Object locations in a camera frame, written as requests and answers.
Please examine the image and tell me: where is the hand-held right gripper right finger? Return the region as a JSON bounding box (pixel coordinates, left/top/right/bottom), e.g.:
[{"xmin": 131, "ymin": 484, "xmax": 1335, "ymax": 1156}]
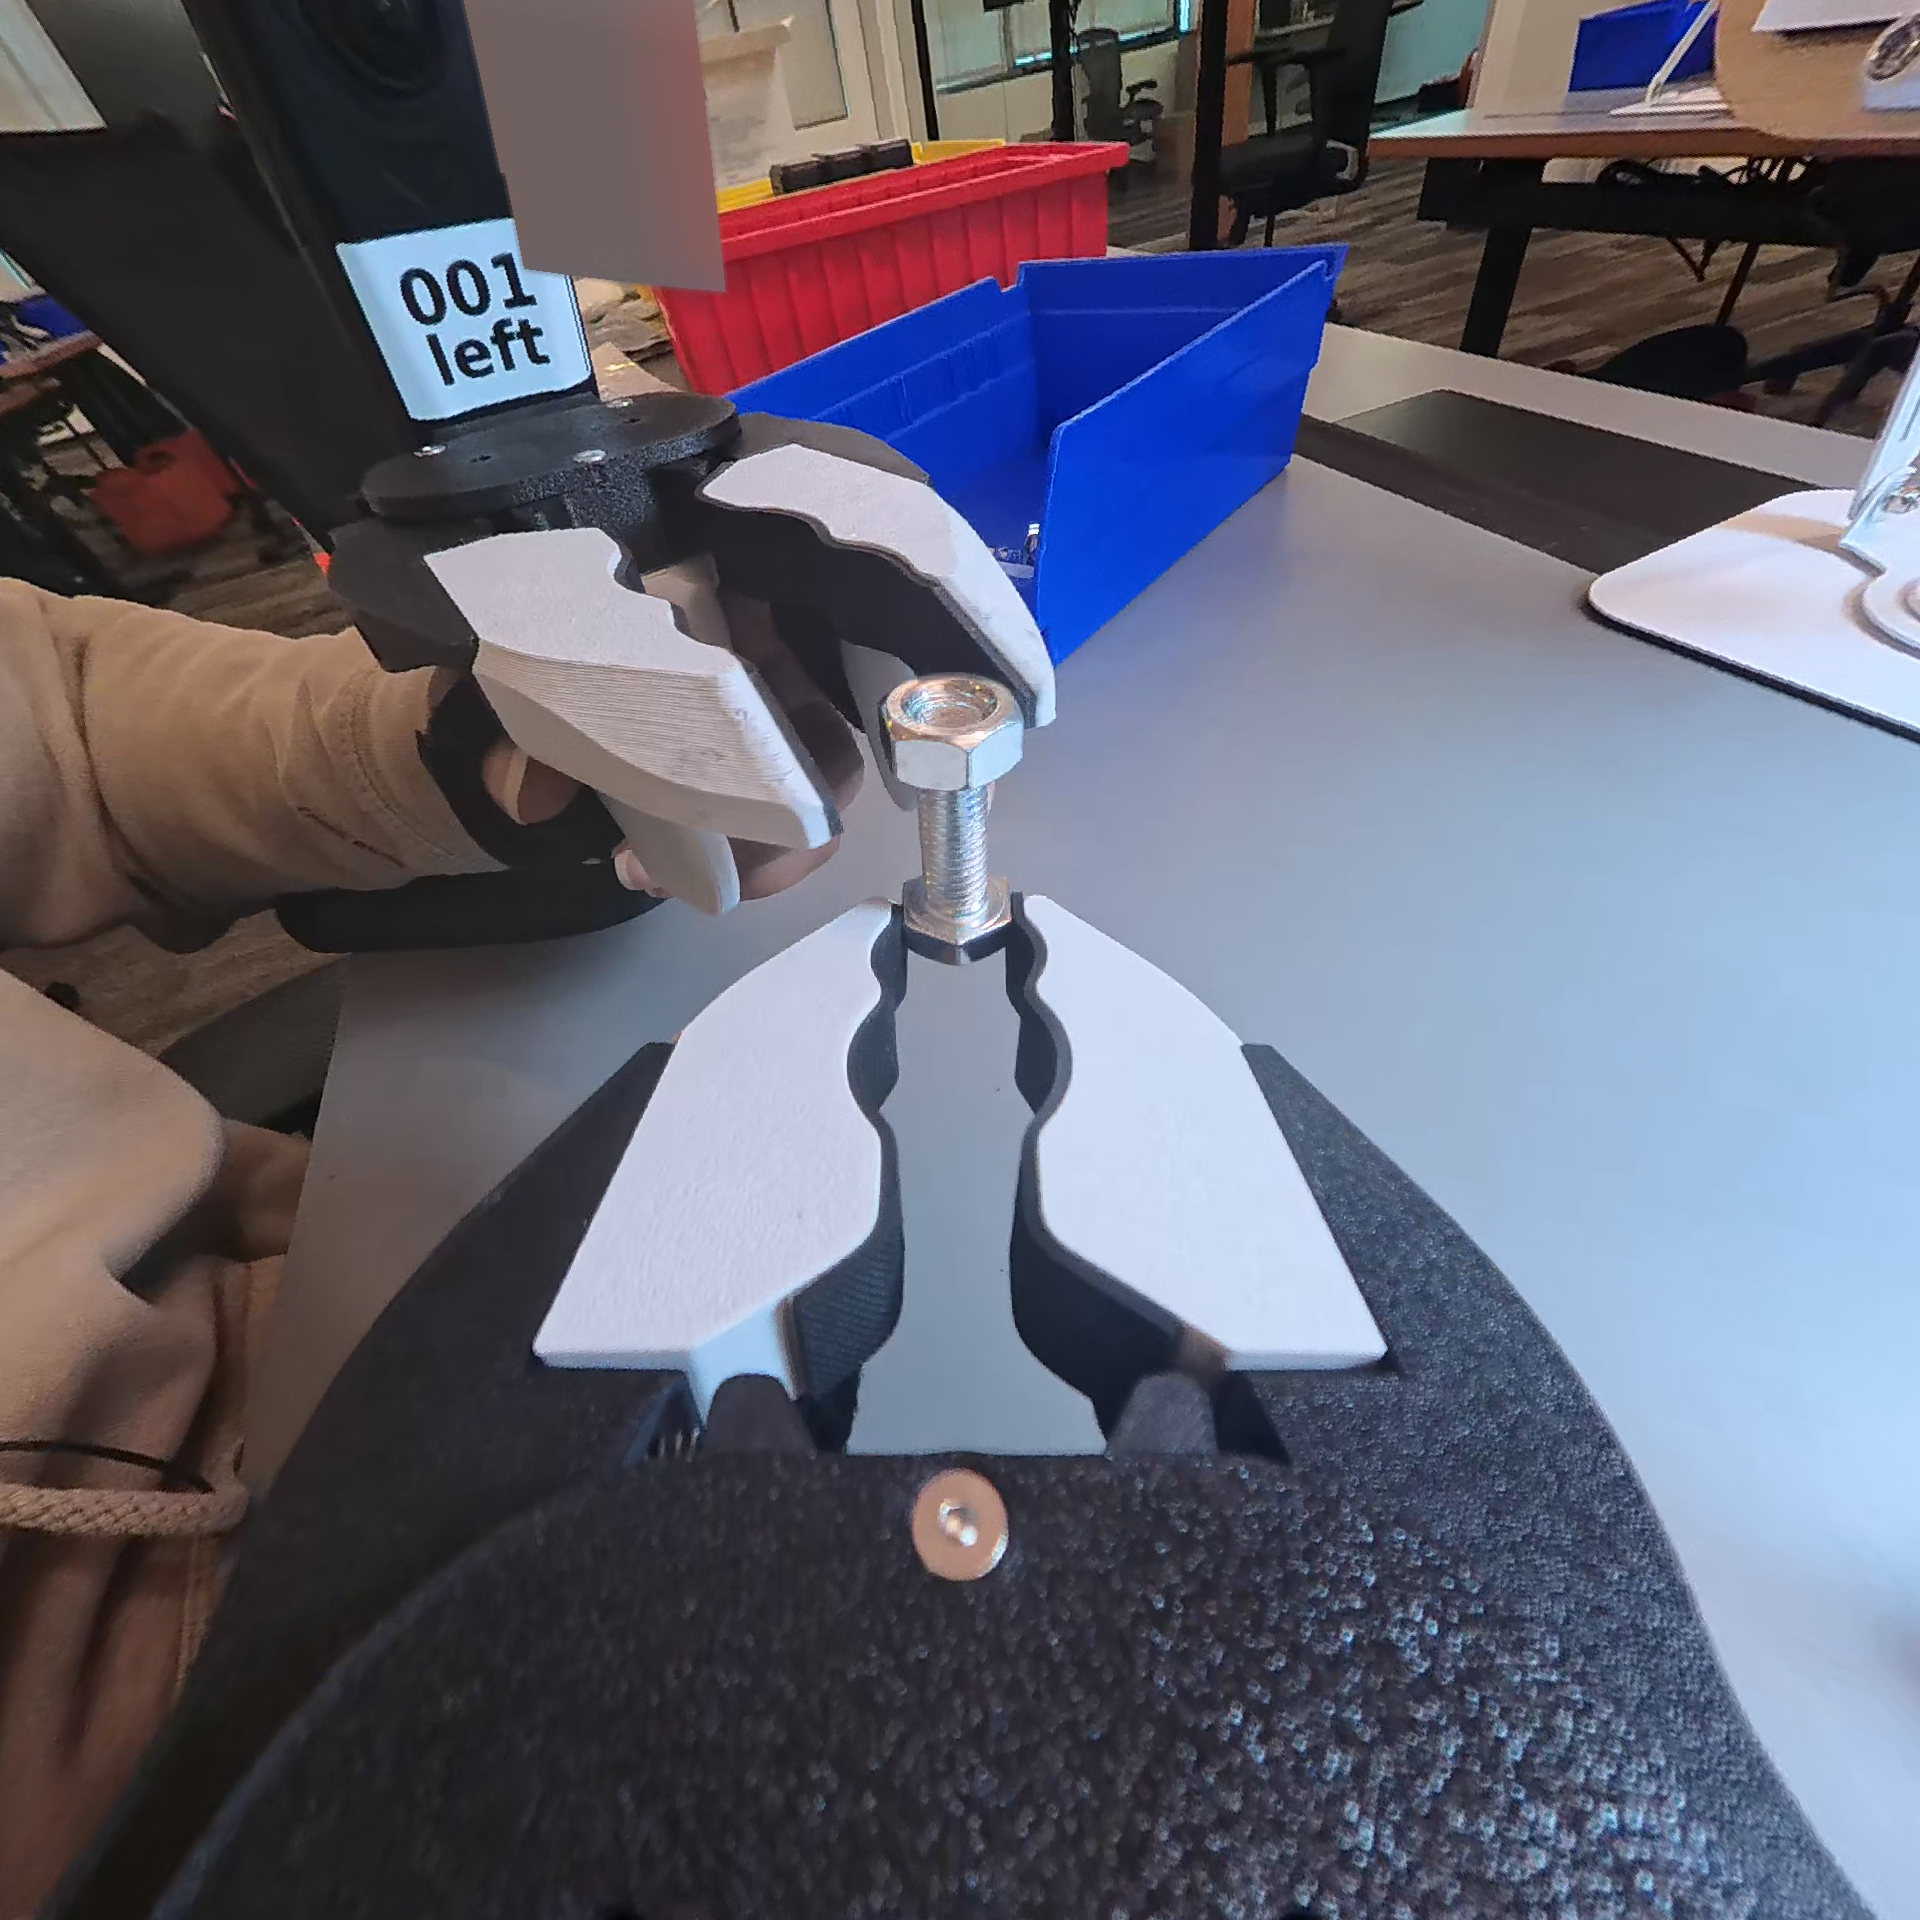
[{"xmin": 1008, "ymin": 895, "xmax": 1390, "ymax": 1412}]

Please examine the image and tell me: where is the black chair armrest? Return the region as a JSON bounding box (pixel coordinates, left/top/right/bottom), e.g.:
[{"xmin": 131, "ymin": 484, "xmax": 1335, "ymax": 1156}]
[{"xmin": 278, "ymin": 848, "xmax": 669, "ymax": 959}]

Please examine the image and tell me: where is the yellow plastic bin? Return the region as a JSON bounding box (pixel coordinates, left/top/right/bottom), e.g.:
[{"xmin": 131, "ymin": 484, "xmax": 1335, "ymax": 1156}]
[{"xmin": 721, "ymin": 137, "xmax": 1008, "ymax": 214}]

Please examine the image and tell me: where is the blue plastic bin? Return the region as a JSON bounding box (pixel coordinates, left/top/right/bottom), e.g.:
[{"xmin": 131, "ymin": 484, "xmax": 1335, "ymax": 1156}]
[{"xmin": 732, "ymin": 249, "xmax": 1348, "ymax": 668}]

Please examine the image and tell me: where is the red bag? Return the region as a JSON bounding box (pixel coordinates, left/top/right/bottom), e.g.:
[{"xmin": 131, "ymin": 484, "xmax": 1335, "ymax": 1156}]
[{"xmin": 92, "ymin": 432, "xmax": 248, "ymax": 561}]

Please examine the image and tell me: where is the large silver hex nut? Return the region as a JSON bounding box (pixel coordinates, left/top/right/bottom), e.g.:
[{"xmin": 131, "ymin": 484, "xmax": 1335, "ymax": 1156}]
[{"xmin": 902, "ymin": 891, "xmax": 1018, "ymax": 968}]

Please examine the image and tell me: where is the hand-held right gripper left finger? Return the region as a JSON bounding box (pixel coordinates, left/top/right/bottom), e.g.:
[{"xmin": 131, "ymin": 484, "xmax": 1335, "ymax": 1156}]
[{"xmin": 534, "ymin": 895, "xmax": 910, "ymax": 1412}]

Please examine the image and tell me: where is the black earphone cable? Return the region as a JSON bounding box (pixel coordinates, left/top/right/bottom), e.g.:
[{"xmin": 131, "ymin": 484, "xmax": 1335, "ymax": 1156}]
[{"xmin": 0, "ymin": 1443, "xmax": 228, "ymax": 1496}]

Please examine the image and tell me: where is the large silver hex bolt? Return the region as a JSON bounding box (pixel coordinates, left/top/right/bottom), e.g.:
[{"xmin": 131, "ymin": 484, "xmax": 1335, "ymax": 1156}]
[{"xmin": 885, "ymin": 676, "xmax": 1041, "ymax": 929}]

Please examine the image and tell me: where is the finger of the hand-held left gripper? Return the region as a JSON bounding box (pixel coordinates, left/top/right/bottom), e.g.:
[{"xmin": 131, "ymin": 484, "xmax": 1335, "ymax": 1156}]
[
  {"xmin": 694, "ymin": 440, "xmax": 1060, "ymax": 728},
  {"xmin": 420, "ymin": 523, "xmax": 852, "ymax": 917}
]

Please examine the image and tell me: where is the white tablet stand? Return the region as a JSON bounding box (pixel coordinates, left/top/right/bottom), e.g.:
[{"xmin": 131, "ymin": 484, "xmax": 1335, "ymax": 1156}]
[{"xmin": 1587, "ymin": 385, "xmax": 1920, "ymax": 746}]

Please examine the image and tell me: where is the person's left forearm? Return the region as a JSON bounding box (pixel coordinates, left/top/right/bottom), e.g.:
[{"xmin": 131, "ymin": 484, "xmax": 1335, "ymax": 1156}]
[{"xmin": 0, "ymin": 579, "xmax": 504, "ymax": 962}]

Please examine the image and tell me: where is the wooden desk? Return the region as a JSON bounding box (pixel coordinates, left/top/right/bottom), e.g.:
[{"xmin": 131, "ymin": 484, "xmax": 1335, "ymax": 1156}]
[{"xmin": 1363, "ymin": 105, "xmax": 1920, "ymax": 369}]

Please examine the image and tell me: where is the beige hoodie drawstring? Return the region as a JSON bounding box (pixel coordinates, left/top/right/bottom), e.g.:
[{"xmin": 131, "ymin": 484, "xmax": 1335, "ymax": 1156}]
[{"xmin": 0, "ymin": 1468, "xmax": 262, "ymax": 1552}]

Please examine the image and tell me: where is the red plastic bin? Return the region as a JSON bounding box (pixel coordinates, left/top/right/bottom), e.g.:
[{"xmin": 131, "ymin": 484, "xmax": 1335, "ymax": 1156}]
[{"xmin": 657, "ymin": 139, "xmax": 1136, "ymax": 397}]

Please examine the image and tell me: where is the small blue bin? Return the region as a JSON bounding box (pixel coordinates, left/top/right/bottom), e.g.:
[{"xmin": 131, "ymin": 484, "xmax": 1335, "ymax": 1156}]
[{"xmin": 1569, "ymin": 0, "xmax": 1722, "ymax": 96}]

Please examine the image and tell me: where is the person's left hand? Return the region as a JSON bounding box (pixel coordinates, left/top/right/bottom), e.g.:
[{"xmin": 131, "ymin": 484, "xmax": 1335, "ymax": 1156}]
[{"xmin": 472, "ymin": 738, "xmax": 849, "ymax": 907}]

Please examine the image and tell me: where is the person's beige hoodie torso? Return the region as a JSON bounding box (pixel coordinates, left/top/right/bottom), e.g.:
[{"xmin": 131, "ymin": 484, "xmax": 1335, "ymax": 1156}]
[{"xmin": 0, "ymin": 959, "xmax": 319, "ymax": 1920}]

